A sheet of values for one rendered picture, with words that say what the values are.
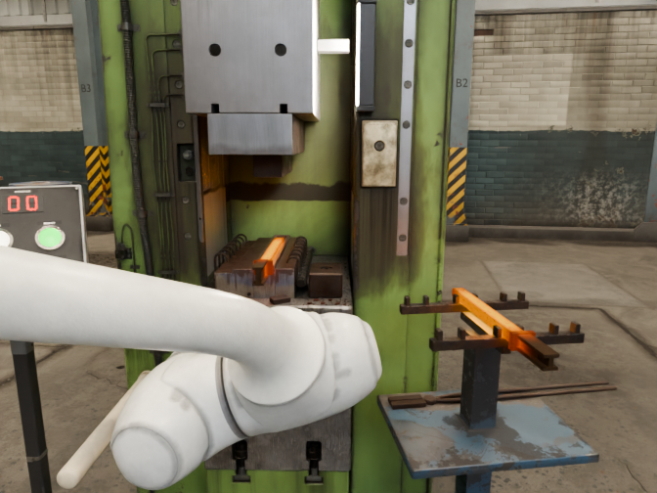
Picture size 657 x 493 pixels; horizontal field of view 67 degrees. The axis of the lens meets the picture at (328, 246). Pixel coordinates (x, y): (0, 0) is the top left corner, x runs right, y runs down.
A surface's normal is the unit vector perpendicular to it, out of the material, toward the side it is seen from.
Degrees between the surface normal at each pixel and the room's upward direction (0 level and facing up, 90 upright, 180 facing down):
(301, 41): 90
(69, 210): 60
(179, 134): 90
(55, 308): 86
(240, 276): 90
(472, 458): 0
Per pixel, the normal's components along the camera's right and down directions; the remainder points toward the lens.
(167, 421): 0.34, -0.66
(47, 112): -0.15, 0.23
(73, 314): 0.59, 0.18
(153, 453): 0.04, 0.14
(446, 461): 0.00, -0.98
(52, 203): 0.35, -0.33
